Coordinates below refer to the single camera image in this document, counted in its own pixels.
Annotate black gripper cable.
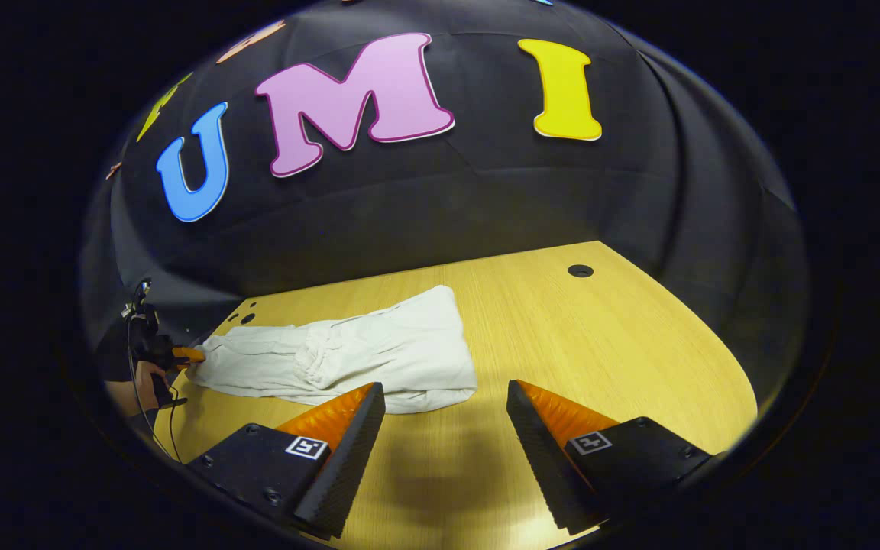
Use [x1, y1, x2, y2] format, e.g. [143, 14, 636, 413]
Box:
[127, 317, 183, 463]

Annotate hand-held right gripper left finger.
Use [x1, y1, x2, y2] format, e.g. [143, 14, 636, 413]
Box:
[183, 382, 387, 539]

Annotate white jeans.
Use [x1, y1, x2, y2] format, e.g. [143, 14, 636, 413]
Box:
[186, 285, 479, 416]

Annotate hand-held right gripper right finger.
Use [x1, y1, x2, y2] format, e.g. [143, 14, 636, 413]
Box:
[506, 379, 716, 537]

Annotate black backdrop cloth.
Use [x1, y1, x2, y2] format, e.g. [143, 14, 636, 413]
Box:
[79, 0, 807, 429]

